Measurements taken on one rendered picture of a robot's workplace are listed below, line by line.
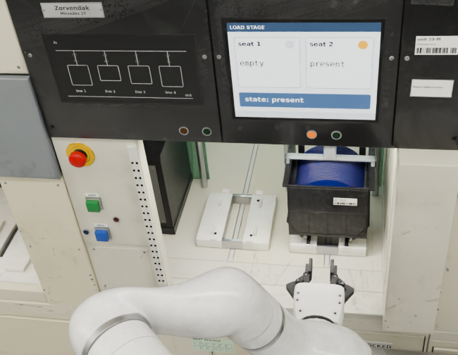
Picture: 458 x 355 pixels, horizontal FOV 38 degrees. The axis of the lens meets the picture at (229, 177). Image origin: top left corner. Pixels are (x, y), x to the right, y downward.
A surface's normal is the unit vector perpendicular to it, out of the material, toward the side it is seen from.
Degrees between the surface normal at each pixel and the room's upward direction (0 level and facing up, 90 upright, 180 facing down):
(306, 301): 5
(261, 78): 90
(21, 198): 90
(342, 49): 90
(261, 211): 0
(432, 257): 90
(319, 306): 3
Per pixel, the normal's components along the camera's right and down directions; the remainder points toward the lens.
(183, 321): -0.28, 0.59
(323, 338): 0.30, -0.55
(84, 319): -0.45, -0.54
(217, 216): -0.09, -0.77
